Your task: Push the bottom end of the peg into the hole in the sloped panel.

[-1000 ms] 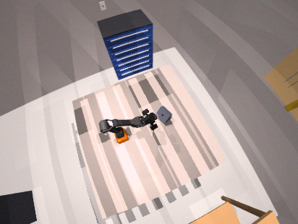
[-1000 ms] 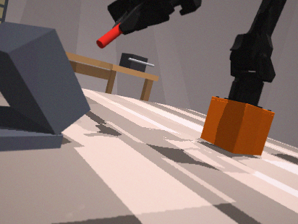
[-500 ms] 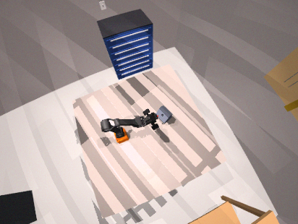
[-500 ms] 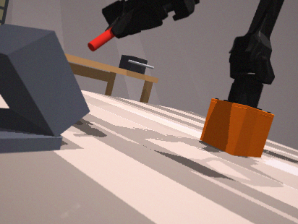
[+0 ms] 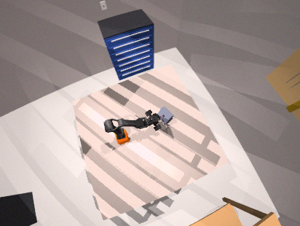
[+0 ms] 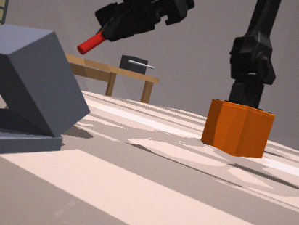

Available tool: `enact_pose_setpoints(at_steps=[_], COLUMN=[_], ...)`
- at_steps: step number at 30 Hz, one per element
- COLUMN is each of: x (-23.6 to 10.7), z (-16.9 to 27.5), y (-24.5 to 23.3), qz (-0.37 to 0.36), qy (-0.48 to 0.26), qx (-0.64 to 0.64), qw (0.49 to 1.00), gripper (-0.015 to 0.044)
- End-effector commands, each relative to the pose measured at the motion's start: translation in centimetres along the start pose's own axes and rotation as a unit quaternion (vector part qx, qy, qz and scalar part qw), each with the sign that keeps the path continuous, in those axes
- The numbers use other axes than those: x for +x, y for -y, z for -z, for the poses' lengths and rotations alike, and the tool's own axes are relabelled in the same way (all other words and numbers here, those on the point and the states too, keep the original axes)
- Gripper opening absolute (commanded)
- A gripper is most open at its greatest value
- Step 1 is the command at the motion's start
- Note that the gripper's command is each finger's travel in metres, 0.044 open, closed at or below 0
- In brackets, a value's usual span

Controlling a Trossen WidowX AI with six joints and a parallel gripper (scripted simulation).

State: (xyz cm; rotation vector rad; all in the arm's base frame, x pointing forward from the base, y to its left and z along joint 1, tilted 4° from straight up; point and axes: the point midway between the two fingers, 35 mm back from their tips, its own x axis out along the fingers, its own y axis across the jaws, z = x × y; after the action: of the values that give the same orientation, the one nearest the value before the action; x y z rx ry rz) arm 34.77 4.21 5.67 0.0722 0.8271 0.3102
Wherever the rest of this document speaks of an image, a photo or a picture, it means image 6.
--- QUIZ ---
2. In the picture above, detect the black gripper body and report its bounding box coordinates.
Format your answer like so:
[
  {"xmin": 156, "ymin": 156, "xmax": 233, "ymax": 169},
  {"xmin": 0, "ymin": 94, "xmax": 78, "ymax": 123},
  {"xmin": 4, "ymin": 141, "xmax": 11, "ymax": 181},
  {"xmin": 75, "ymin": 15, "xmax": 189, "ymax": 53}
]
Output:
[{"xmin": 95, "ymin": 0, "xmax": 188, "ymax": 27}]

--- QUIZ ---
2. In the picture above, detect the dark red cylinder with grey band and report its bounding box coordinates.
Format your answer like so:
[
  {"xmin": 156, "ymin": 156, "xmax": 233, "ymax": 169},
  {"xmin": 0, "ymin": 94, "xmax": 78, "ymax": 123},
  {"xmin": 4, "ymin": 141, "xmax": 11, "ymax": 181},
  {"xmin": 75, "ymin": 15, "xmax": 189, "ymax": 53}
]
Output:
[{"xmin": 77, "ymin": 31, "xmax": 107, "ymax": 54}]

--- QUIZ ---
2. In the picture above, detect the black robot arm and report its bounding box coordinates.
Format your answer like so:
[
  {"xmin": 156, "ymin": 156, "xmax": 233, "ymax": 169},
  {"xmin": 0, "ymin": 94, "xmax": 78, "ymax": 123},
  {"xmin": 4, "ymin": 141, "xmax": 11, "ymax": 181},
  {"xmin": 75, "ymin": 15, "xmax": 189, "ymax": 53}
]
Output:
[{"xmin": 224, "ymin": 0, "xmax": 281, "ymax": 111}]

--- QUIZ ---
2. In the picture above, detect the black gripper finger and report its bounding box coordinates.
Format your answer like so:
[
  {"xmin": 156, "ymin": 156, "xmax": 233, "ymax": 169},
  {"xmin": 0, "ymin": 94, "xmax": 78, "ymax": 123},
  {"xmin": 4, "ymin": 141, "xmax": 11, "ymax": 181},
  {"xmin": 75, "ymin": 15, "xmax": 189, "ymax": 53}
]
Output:
[
  {"xmin": 96, "ymin": 2, "xmax": 133, "ymax": 40},
  {"xmin": 102, "ymin": 0, "xmax": 155, "ymax": 38}
]

